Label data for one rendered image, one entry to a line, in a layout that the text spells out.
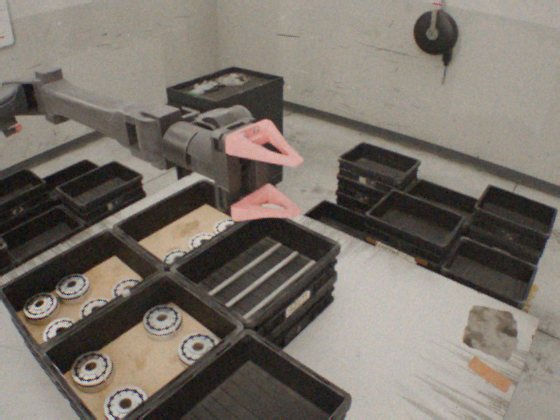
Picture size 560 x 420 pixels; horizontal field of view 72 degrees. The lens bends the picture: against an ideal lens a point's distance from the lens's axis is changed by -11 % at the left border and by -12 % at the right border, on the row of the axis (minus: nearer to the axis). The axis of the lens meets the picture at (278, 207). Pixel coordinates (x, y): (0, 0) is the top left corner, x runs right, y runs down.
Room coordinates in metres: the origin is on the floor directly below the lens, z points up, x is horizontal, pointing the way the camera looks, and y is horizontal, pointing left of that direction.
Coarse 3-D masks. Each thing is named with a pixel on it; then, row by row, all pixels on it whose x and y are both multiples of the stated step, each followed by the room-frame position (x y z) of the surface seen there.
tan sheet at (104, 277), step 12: (108, 264) 0.99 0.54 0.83; (120, 264) 0.99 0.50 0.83; (96, 276) 0.93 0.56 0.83; (108, 276) 0.94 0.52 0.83; (120, 276) 0.94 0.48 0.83; (132, 276) 0.94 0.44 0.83; (96, 288) 0.88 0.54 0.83; (108, 288) 0.88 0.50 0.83; (60, 312) 0.78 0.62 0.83; (72, 312) 0.78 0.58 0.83; (48, 324) 0.73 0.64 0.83; (36, 336) 0.68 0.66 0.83
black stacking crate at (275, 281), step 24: (240, 240) 1.06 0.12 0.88; (264, 240) 1.13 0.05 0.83; (288, 240) 1.09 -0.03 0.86; (312, 240) 1.03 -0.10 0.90; (192, 264) 0.91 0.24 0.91; (216, 264) 0.98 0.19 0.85; (240, 264) 1.00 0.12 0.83; (264, 264) 1.01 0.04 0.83; (288, 264) 1.01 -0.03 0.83; (240, 288) 0.90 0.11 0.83; (264, 288) 0.90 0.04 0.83; (312, 288) 0.88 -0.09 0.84; (240, 312) 0.81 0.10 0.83; (264, 336) 0.73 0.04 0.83
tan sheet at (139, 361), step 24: (120, 336) 0.71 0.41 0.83; (144, 336) 0.71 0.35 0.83; (216, 336) 0.72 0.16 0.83; (120, 360) 0.63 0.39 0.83; (144, 360) 0.63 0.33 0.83; (168, 360) 0.64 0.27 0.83; (72, 384) 0.54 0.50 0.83; (120, 384) 0.56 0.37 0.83; (144, 384) 0.56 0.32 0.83; (96, 408) 0.49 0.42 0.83
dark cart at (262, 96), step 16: (192, 80) 2.70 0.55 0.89; (208, 80) 2.79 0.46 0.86; (256, 80) 2.77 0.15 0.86; (272, 80) 2.66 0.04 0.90; (176, 96) 2.48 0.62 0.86; (192, 96) 2.39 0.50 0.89; (208, 96) 2.46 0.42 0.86; (224, 96) 2.45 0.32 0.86; (240, 96) 2.42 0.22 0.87; (256, 96) 2.53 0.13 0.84; (272, 96) 2.65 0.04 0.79; (256, 112) 2.53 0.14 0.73; (272, 112) 2.65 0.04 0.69; (272, 176) 2.64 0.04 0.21
